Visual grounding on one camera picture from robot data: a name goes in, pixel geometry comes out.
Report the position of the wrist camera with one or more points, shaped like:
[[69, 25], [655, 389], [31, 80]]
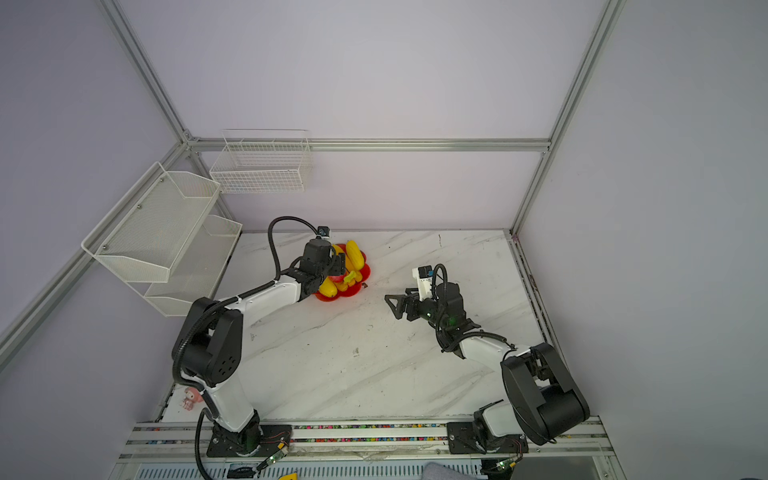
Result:
[[323, 231], [424, 277]]

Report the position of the yellow fake fruit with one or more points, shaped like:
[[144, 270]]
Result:
[[354, 256]]

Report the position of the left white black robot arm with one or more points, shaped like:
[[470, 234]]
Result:
[[209, 347]]

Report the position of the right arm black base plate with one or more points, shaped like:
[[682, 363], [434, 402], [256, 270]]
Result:
[[467, 438]]

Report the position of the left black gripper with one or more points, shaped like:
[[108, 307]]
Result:
[[338, 264]]

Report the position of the yellow fake lemon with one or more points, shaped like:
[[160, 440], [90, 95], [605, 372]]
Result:
[[328, 289]]

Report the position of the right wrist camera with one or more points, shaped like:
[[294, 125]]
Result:
[[424, 277]]

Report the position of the white mesh two-tier shelf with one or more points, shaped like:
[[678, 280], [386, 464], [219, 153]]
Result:
[[165, 241]]

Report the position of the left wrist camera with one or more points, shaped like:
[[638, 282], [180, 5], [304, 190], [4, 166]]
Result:
[[323, 231]]

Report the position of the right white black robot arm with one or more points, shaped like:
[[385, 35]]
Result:
[[541, 399]]

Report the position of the yellow fake banana bunch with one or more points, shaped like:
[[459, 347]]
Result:
[[344, 282]]

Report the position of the aluminium front mounting rail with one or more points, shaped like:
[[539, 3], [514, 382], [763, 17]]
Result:
[[364, 440]]

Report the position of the white wire wall basket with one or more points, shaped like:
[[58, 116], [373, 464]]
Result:
[[254, 161]]

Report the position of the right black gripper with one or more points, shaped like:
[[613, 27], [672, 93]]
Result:
[[413, 303]]

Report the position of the red flower-shaped fruit bowl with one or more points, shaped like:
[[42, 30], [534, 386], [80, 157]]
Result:
[[366, 272]]

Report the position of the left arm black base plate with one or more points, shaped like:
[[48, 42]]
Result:
[[260, 441]]

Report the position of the pink small toy figure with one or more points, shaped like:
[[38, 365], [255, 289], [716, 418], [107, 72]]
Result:
[[191, 398]]

